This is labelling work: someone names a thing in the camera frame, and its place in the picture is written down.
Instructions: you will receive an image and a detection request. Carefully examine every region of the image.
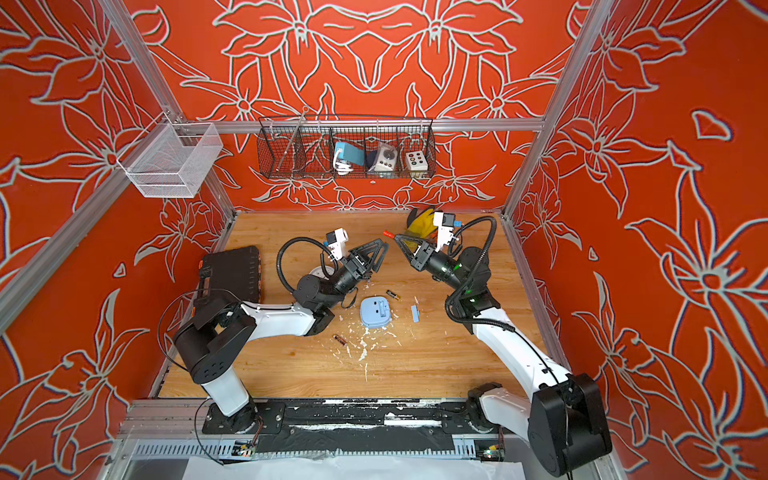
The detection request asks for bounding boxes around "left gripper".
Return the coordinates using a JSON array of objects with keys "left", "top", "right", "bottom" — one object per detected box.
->
[{"left": 322, "top": 244, "right": 384, "bottom": 314}]

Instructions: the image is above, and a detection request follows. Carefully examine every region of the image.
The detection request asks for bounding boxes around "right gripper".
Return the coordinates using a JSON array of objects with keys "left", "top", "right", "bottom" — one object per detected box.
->
[{"left": 396, "top": 239, "right": 470, "bottom": 299}]

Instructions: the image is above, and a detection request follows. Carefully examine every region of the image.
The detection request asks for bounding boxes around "light blue square alarm clock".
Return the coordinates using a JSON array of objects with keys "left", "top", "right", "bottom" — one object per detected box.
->
[{"left": 360, "top": 296, "right": 392, "bottom": 329}]

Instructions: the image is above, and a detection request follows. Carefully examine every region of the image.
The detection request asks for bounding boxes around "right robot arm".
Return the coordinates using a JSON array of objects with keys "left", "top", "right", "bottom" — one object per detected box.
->
[{"left": 392, "top": 215, "right": 613, "bottom": 477}]

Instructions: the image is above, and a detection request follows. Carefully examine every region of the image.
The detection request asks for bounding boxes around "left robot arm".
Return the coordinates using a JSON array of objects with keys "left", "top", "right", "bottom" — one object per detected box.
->
[{"left": 173, "top": 229, "right": 389, "bottom": 427}]

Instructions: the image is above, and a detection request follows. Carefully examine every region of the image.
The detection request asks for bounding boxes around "white twin-bell alarm clock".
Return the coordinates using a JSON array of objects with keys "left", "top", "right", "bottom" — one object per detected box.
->
[{"left": 305, "top": 273, "right": 335, "bottom": 295}]

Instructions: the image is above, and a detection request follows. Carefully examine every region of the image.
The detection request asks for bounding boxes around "yellow work glove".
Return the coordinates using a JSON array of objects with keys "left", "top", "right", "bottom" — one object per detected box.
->
[{"left": 405, "top": 207, "right": 437, "bottom": 243}]

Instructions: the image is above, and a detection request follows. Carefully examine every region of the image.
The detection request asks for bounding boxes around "white button box in basket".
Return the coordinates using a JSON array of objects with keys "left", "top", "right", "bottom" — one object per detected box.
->
[{"left": 404, "top": 150, "right": 429, "bottom": 178}]

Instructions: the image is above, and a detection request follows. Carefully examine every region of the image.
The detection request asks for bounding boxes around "white grey device in basket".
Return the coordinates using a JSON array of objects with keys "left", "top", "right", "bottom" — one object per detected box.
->
[{"left": 368, "top": 143, "right": 398, "bottom": 174}]

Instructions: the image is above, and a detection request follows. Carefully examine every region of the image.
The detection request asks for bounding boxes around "blue white item in basket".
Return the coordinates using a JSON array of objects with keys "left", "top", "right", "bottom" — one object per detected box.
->
[{"left": 332, "top": 141, "right": 366, "bottom": 176}]

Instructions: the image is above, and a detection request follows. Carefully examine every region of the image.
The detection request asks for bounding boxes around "black plastic tool case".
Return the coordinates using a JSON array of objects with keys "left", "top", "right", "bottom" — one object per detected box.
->
[{"left": 198, "top": 246, "right": 262, "bottom": 303}]

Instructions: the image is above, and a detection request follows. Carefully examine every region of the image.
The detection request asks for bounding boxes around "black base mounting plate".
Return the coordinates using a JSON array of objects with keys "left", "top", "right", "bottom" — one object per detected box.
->
[{"left": 198, "top": 399, "right": 511, "bottom": 459}]

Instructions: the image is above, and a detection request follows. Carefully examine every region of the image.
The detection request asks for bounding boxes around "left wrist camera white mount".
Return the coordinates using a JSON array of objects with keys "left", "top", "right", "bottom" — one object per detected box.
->
[{"left": 325, "top": 228, "right": 349, "bottom": 260}]

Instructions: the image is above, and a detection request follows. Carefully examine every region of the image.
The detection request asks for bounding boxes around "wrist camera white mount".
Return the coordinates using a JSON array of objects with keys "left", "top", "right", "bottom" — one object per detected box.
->
[
  {"left": 433, "top": 211, "right": 462, "bottom": 250},
  {"left": 325, "top": 228, "right": 349, "bottom": 260}
]

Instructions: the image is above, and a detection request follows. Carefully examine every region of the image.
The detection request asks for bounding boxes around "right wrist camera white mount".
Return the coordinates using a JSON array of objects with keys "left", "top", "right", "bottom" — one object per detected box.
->
[{"left": 433, "top": 211, "right": 462, "bottom": 250}]

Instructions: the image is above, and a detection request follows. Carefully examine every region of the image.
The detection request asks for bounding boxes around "black wire wall basket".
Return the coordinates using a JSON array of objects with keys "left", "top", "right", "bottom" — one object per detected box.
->
[{"left": 256, "top": 114, "right": 437, "bottom": 180}]

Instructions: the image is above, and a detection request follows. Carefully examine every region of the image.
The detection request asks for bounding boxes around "clear plastic wall bin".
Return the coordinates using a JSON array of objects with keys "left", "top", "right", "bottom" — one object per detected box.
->
[{"left": 119, "top": 123, "right": 223, "bottom": 199}]

